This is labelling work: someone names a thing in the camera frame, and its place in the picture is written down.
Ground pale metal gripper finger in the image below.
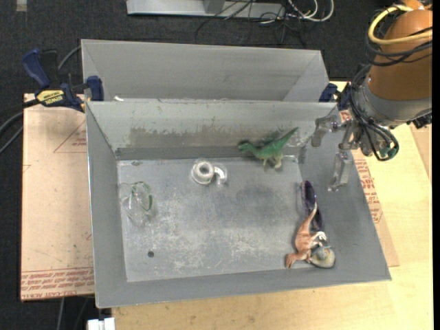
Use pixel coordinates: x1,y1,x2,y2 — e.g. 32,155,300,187
327,151,355,193
310,114,339,148

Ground purple sunglasses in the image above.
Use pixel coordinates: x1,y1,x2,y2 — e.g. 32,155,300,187
296,179,325,234

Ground green toy dinosaur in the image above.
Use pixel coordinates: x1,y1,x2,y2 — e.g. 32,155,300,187
237,126,300,170

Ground orange-brown toy dinosaur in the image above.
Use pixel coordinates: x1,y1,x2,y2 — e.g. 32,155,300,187
284,201,328,270

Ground grey metal bin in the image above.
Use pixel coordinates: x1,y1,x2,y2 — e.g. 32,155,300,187
80,38,393,309

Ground clear glass with green rim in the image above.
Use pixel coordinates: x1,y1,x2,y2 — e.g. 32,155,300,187
118,181,155,227

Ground brown cardboard board, red print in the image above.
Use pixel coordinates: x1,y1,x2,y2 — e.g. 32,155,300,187
19,92,400,303

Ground black cylinder on white bracket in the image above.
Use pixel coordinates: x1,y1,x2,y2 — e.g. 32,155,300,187
410,111,433,129

